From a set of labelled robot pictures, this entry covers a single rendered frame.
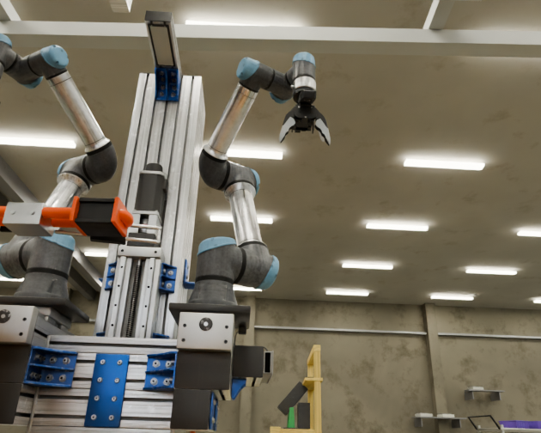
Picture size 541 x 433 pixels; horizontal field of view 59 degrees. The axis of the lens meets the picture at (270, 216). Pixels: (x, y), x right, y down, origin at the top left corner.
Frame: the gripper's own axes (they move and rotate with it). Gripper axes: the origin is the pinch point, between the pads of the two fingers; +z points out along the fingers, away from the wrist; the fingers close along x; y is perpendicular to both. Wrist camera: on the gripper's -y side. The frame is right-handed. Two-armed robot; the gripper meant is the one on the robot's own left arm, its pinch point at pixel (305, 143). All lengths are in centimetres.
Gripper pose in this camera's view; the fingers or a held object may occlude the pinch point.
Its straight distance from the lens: 147.1
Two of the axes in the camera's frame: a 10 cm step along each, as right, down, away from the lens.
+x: -10.0, -0.5, -0.4
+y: -0.6, 4.2, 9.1
